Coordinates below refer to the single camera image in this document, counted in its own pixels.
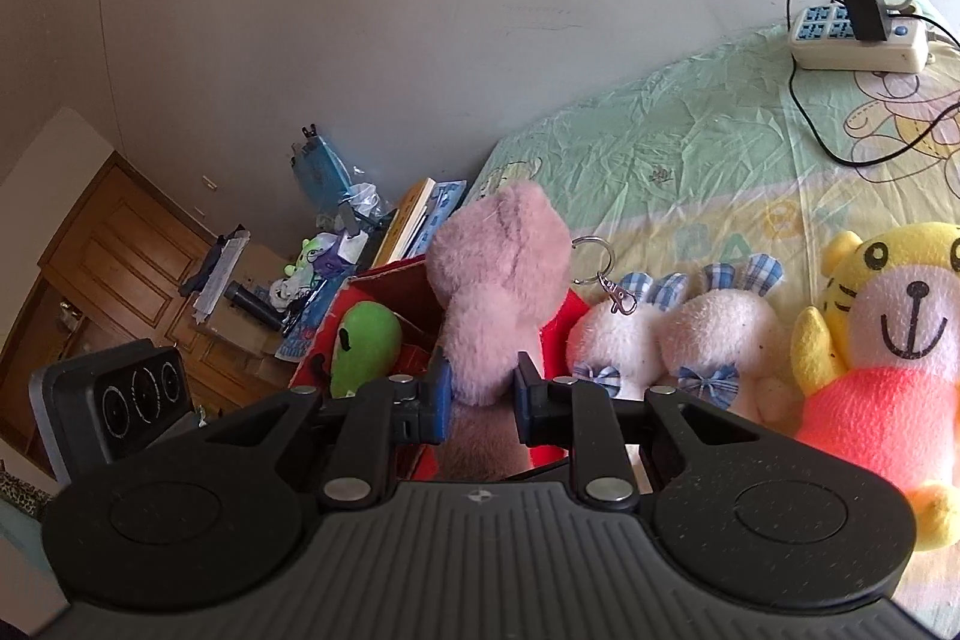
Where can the yellow tiger plush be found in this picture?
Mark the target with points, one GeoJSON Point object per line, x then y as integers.
{"type": "Point", "coordinates": [885, 385]}

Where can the stack of books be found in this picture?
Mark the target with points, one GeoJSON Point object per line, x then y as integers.
{"type": "Point", "coordinates": [412, 220]}

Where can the green plush toy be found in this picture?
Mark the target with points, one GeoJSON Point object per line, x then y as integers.
{"type": "Point", "coordinates": [366, 347]}

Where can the leopard print cloth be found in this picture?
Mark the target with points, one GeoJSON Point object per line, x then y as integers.
{"type": "Point", "coordinates": [22, 494]}

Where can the white fluffy plush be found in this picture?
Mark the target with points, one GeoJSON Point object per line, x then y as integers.
{"type": "Point", "coordinates": [495, 280]}

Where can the white bunny plush blue bow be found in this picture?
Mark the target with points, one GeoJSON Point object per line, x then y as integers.
{"type": "Point", "coordinates": [611, 340]}
{"type": "Point", "coordinates": [724, 336]}

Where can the white power strip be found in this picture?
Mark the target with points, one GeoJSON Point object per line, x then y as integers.
{"type": "Point", "coordinates": [847, 51]}

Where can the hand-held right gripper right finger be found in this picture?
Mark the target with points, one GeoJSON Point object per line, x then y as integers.
{"type": "Point", "coordinates": [526, 409]}

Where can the wooden door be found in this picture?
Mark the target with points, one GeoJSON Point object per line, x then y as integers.
{"type": "Point", "coordinates": [127, 235]}

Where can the blue plastic bag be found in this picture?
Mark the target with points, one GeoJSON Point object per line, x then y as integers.
{"type": "Point", "coordinates": [319, 168]}

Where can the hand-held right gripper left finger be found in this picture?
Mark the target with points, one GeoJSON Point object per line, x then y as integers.
{"type": "Point", "coordinates": [442, 401]}

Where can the black bottle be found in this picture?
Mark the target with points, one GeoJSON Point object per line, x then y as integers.
{"type": "Point", "coordinates": [255, 304]}

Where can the green and white toy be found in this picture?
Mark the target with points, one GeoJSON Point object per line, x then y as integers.
{"type": "Point", "coordinates": [300, 272]}

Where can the red cardboard box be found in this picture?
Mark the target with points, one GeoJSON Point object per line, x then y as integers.
{"type": "Point", "coordinates": [390, 291]}

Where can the black charger adapter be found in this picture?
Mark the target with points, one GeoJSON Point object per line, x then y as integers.
{"type": "Point", "coordinates": [862, 6]}

